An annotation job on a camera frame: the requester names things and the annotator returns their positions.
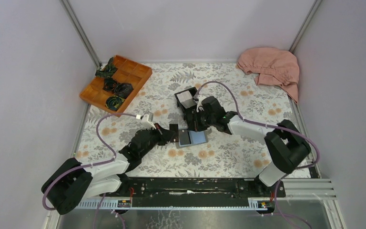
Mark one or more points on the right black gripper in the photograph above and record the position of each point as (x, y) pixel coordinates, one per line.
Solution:
(195, 125)

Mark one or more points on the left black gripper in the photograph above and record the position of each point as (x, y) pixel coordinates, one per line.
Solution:
(165, 136)

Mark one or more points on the black card tray box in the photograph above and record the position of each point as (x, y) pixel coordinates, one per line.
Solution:
(189, 113)

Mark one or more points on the grey leather card holder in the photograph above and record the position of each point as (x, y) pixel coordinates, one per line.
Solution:
(197, 138)

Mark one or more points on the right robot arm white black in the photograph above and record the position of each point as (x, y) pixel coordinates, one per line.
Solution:
(286, 148)

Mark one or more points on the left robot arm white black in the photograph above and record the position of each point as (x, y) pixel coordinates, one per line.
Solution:
(74, 181)

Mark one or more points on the white card stack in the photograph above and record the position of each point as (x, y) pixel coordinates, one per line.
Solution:
(186, 99)

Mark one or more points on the floral patterned table mat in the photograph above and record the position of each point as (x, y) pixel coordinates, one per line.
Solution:
(223, 156)

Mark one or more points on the dark rolled tie bottom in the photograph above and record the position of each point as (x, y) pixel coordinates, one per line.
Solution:
(113, 103)

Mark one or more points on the dark rolled tie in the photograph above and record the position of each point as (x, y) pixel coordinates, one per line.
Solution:
(113, 103)
(109, 85)
(123, 90)
(108, 70)

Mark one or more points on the dark rolled tie middle right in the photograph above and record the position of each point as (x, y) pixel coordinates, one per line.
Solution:
(123, 90)

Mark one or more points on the orange wooden compartment tray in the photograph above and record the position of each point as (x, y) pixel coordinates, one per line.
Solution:
(128, 71)

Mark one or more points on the dark rolled tie middle left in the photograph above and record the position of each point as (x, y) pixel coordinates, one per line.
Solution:
(109, 85)

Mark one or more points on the dark rolled tie top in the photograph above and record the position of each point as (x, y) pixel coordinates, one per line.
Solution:
(108, 70)

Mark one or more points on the pink crumpled cloth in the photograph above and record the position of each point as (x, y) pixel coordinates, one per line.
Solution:
(274, 66)

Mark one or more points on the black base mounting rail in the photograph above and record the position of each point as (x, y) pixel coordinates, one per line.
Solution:
(164, 192)

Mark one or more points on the aluminium frame rail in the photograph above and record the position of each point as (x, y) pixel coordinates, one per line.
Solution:
(297, 189)

